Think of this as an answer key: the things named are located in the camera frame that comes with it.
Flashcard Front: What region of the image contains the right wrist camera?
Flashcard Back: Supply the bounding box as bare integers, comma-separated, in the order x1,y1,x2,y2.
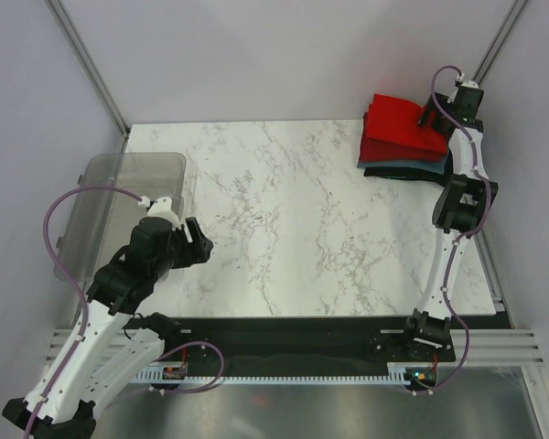
447,80,484,123

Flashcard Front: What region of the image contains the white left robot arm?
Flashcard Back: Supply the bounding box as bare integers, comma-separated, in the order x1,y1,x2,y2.
2,214,214,438

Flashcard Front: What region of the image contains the left aluminium frame post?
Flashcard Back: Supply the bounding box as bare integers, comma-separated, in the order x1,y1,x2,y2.
45,0,131,140

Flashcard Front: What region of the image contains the folded grey-blue t-shirt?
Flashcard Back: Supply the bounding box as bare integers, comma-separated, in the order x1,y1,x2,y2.
357,157,452,175

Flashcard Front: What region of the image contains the clear grey plastic bin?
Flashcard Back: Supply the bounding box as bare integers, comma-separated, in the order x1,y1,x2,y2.
58,152,187,284

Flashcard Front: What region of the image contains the aluminium frame post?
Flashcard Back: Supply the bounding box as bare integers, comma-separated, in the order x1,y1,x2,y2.
45,0,131,140
473,0,531,84

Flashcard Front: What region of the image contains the white slotted cable duct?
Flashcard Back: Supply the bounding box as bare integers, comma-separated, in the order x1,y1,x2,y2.
129,364,411,386

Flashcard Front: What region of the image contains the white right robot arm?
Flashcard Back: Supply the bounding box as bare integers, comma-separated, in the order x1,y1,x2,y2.
400,91,498,360

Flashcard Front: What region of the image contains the right aluminium frame post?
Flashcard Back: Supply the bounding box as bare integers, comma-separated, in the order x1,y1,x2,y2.
473,0,531,84

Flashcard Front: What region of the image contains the bright red t-shirt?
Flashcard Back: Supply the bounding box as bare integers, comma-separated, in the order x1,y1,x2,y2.
361,94,447,162

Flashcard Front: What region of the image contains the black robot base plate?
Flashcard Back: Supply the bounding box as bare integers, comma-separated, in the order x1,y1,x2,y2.
169,316,456,377

